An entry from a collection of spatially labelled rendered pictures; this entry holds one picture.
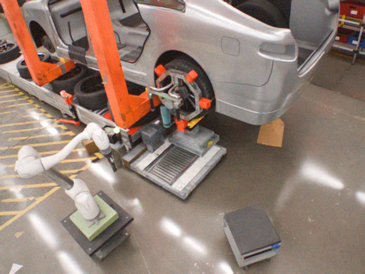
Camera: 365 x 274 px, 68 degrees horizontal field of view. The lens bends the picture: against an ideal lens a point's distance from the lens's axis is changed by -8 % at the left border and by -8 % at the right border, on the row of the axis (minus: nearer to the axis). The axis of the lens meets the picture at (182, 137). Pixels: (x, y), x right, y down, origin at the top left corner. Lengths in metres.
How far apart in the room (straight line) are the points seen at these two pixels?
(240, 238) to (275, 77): 1.31
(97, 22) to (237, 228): 2.09
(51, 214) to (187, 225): 1.49
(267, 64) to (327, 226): 1.63
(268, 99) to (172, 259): 1.63
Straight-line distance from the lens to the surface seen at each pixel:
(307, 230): 2.96
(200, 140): 3.34
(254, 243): 2.41
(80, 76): 4.67
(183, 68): 2.84
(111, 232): 2.64
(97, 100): 4.07
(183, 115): 3.08
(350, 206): 3.26
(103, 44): 2.73
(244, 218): 2.52
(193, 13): 2.58
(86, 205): 2.51
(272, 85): 2.45
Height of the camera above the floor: 2.45
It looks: 41 degrees down
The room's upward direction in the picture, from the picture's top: 7 degrees counter-clockwise
